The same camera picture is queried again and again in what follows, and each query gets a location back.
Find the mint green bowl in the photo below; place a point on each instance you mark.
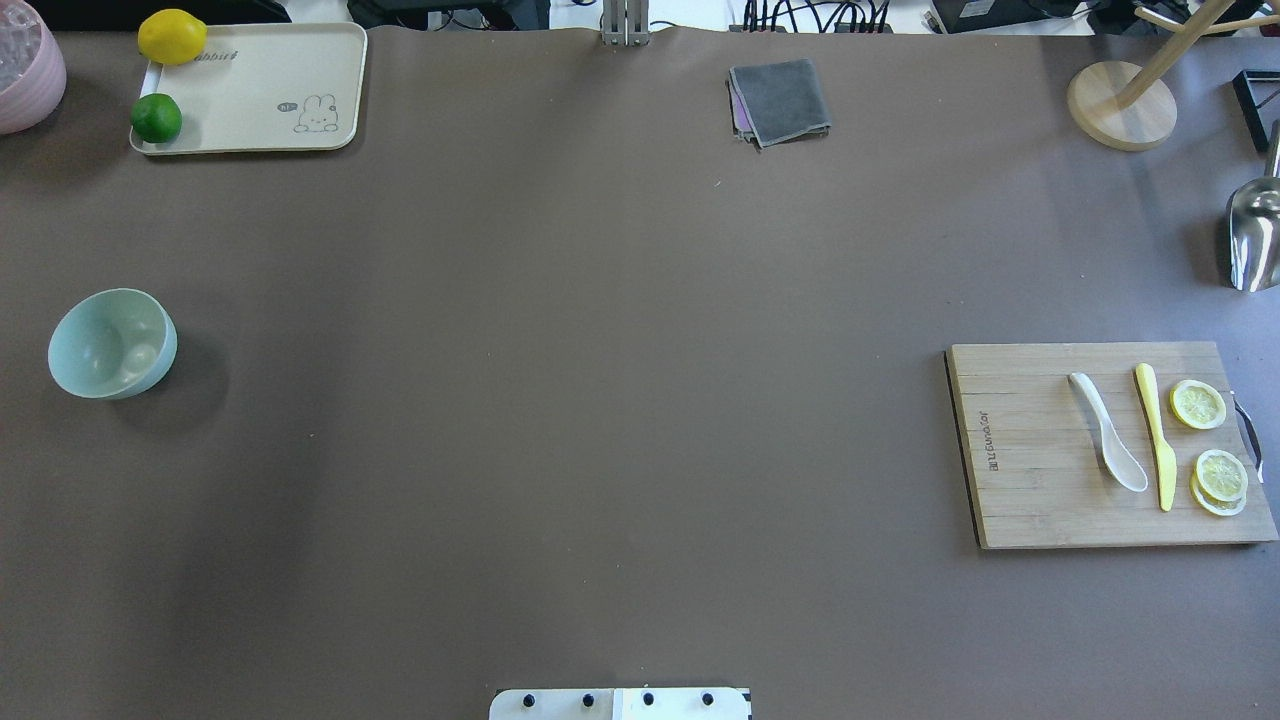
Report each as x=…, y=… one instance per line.
x=114, y=344

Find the white ceramic spoon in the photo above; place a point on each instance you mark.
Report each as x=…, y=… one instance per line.
x=1117, y=458

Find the pink ribbed ice bowl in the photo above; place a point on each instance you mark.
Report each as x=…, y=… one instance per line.
x=34, y=73

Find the grey folded cloth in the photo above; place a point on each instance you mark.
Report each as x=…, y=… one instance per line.
x=778, y=102

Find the bamboo cutting board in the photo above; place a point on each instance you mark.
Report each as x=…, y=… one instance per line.
x=1033, y=454

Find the cream rabbit tray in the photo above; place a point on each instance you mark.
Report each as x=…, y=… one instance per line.
x=264, y=87

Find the yellow plastic knife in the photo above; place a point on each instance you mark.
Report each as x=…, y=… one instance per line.
x=1166, y=461

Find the green lime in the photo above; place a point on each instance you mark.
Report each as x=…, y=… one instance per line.
x=156, y=118

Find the wooden mug tree stand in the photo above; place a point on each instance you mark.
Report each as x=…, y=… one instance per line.
x=1129, y=108

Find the upper lemon slice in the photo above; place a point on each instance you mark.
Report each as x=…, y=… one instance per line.
x=1197, y=405

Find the lemon slice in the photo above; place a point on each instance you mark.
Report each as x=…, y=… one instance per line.
x=1221, y=476
x=1197, y=405

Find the yellow lemon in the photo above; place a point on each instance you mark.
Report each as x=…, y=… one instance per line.
x=172, y=36

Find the lower lemon slice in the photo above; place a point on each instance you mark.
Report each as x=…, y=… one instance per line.
x=1221, y=476

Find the steel ice scoop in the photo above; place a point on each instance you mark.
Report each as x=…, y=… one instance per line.
x=1253, y=226

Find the black glass rack tray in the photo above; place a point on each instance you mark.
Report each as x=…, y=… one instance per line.
x=1254, y=89

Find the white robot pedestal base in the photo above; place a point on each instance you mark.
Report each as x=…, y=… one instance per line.
x=693, y=702

